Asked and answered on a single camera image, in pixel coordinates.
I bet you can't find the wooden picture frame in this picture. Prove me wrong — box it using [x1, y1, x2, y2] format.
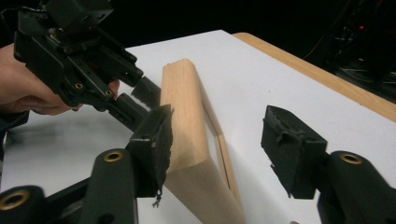
[160, 58, 248, 224]

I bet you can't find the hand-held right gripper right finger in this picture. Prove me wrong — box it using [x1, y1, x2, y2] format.
[261, 105, 329, 200]

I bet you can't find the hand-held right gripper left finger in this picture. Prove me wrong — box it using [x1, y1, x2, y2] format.
[125, 104, 175, 208]

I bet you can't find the black equipment rack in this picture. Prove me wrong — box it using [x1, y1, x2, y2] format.
[323, 0, 396, 104]

